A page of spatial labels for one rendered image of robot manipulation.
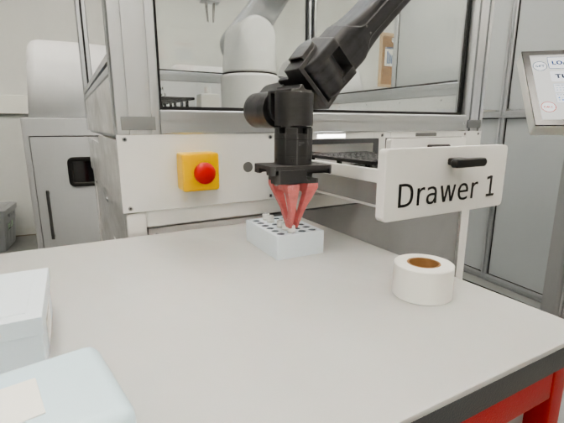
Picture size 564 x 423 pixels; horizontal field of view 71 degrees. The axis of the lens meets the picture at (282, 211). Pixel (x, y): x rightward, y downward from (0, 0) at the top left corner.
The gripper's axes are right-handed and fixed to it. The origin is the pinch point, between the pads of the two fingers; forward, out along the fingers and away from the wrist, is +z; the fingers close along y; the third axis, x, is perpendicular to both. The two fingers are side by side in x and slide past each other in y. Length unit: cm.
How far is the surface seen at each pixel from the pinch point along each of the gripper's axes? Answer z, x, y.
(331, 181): -4.9, -7.0, -12.2
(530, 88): -27, -25, -98
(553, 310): 47, -16, -114
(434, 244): 20, -28, -65
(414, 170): -8.3, 8.2, -16.7
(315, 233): 1.9, 1.5, -3.4
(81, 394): 1.4, 28.2, 30.0
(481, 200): -2.4, 7.9, -33.9
